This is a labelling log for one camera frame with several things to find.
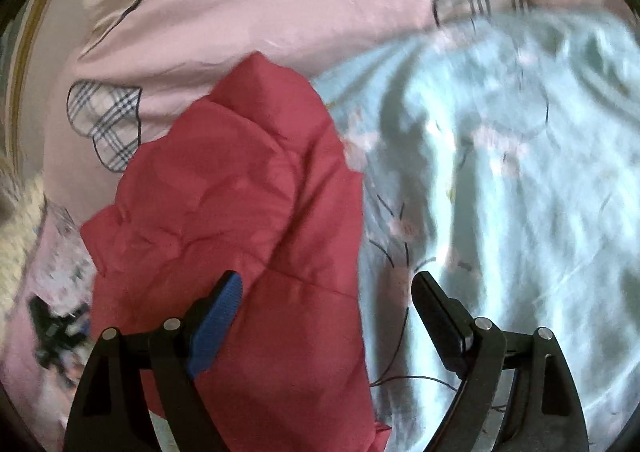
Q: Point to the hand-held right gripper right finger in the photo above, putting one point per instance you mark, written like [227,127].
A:
[442,319]

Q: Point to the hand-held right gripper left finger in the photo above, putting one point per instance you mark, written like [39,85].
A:
[217,327]

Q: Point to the red quilted coat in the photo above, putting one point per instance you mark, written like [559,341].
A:
[240,212]

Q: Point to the white floral ruffled cloth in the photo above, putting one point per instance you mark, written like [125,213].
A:
[67,277]

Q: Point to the yellow floral pillow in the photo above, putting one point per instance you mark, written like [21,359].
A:
[15,242]

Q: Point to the light blue floral bed sheet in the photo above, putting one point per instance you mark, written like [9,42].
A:
[500,232]

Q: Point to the wooden bed headboard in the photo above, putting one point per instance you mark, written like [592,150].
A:
[20,97]

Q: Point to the pink duvet with plaid hearts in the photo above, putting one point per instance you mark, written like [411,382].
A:
[300,7]

